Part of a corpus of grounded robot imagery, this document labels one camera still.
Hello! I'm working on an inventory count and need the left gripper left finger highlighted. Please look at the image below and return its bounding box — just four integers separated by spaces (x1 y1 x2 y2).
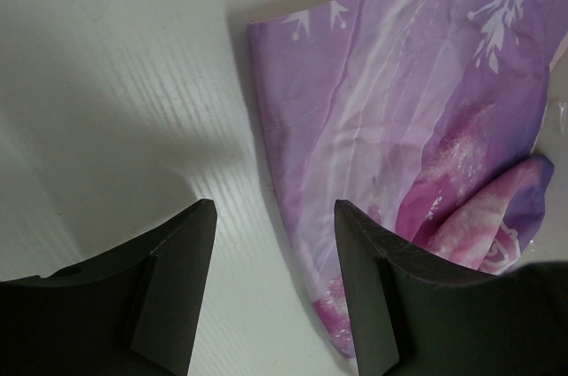
1 200 217 375

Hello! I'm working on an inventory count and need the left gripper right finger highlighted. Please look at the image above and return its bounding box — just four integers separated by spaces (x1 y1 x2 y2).
335 200 567 375

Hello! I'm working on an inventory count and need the purple Elsa cloth placemat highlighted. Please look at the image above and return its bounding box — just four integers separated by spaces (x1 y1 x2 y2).
248 0 567 360

